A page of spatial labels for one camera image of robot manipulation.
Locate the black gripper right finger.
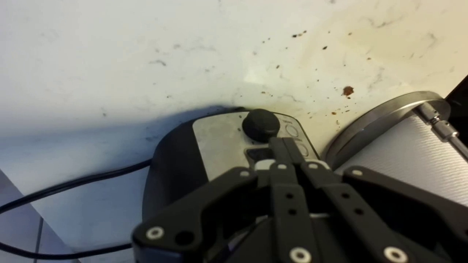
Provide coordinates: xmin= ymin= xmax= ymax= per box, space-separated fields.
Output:
xmin=289 ymin=137 xmax=468 ymax=263

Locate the black toaster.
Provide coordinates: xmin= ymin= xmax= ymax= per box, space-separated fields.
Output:
xmin=141 ymin=106 xmax=324 ymax=235

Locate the black toaster power cable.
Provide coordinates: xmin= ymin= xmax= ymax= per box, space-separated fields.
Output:
xmin=0 ymin=157 xmax=156 ymax=259

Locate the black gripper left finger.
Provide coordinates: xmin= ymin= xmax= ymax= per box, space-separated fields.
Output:
xmin=131 ymin=137 xmax=319 ymax=263

